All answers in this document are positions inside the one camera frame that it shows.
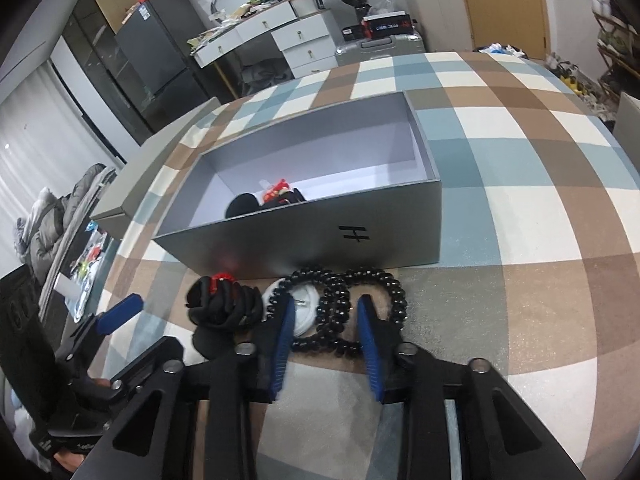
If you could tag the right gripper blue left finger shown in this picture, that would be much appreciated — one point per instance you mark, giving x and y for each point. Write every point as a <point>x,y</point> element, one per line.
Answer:
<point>273,339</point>

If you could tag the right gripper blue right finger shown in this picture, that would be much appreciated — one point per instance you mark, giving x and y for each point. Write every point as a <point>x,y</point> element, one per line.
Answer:
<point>379,340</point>

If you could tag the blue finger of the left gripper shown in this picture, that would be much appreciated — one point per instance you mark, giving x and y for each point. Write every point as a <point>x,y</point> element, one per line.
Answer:
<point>110,320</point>

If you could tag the grey jacket pile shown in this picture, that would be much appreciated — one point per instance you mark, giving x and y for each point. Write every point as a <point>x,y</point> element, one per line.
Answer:
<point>38,238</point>

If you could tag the person's left hand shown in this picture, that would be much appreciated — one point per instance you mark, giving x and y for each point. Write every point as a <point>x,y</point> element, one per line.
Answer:
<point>65,463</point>

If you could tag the plaid checkered blanket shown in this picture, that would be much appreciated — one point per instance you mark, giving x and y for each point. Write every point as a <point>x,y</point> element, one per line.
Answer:
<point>508,212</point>

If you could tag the wooden door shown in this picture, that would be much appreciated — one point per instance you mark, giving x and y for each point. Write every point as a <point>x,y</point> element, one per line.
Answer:
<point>520,23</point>

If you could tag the wooden shoe rack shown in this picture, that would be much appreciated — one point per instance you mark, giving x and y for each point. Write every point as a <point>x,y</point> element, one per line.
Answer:
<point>618,46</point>

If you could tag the black refrigerator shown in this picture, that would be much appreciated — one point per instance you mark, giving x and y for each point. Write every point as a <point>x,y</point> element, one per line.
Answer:
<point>143,72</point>

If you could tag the grey box lid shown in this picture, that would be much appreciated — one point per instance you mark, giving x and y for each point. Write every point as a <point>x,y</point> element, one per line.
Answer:
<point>122,198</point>

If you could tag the grey open cardboard box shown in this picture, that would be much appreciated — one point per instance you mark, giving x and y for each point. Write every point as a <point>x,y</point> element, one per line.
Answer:
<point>349,184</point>

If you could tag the black fabric hair accessory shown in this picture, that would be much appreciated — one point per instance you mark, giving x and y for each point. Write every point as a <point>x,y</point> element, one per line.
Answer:
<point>234,309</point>

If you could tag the white desk with drawers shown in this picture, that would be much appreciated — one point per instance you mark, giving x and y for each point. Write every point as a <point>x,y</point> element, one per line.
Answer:
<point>288,40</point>

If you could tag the white round pin badge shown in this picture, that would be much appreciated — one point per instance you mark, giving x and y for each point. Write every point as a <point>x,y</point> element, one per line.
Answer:
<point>306,301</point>

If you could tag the red black shoe box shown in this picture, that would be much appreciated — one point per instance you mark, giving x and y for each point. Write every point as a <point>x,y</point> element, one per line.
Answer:
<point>380,26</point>

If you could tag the silver suitcase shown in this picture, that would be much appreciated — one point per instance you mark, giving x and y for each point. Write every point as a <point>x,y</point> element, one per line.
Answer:
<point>371,49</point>

